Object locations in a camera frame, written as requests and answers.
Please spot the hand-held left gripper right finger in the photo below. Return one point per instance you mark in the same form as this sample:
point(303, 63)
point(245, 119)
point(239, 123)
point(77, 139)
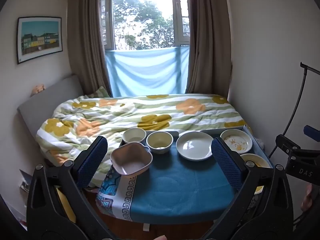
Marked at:
point(226, 165)

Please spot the white plate with cartoon print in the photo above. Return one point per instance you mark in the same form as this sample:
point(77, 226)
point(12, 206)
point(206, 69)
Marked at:
point(235, 140)

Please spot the green pillow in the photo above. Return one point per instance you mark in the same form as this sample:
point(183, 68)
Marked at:
point(100, 92)

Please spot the light blue box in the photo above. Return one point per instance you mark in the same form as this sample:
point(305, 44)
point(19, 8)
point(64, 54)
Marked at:
point(247, 131)

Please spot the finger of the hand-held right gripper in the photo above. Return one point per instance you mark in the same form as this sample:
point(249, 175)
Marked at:
point(287, 146)
point(311, 132)

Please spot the grey-blue tray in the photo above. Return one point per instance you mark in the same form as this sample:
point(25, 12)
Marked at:
point(175, 133)

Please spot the grey padded headboard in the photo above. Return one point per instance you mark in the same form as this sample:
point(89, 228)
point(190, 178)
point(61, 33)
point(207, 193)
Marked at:
point(50, 97)

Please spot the blue patterned tablecloth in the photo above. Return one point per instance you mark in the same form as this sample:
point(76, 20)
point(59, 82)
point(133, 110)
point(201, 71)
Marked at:
point(175, 185)

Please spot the yellow box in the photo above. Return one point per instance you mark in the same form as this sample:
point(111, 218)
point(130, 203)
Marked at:
point(65, 202)

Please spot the floral striped blanket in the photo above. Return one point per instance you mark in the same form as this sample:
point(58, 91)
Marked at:
point(125, 115)

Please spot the large white plate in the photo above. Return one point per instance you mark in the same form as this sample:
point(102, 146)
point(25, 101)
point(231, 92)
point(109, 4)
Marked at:
point(192, 147)

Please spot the small plush toy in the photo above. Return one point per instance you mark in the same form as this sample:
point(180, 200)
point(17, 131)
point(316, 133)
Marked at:
point(38, 88)

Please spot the pink square bowl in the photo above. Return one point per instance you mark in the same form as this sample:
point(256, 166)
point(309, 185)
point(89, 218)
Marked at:
point(130, 162)

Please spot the framed wall poster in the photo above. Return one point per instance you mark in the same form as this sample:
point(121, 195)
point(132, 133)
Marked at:
point(40, 40)

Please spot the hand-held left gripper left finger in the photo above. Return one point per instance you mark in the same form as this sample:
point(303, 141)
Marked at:
point(92, 162)

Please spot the light blue window cloth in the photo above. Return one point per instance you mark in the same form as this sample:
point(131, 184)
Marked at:
point(147, 72)

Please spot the small white bowl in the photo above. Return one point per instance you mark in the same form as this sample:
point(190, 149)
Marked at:
point(133, 133)

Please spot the window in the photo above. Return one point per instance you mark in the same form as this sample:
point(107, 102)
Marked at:
point(140, 17)

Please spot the person's right hand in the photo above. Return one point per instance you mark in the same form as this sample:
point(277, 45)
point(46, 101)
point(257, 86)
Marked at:
point(308, 197)

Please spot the cream ceramic bowl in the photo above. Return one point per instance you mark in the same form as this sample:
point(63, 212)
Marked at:
point(160, 150)

